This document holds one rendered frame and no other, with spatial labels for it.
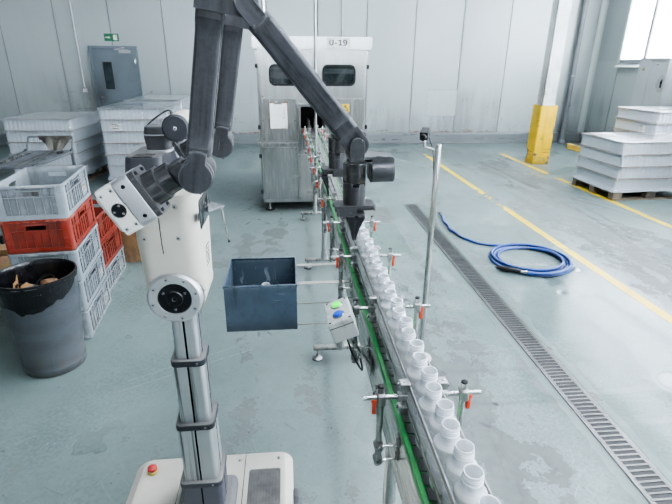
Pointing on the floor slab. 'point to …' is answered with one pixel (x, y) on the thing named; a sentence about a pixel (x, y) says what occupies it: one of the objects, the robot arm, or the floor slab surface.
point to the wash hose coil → (522, 248)
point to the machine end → (338, 65)
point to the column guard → (540, 134)
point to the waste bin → (44, 316)
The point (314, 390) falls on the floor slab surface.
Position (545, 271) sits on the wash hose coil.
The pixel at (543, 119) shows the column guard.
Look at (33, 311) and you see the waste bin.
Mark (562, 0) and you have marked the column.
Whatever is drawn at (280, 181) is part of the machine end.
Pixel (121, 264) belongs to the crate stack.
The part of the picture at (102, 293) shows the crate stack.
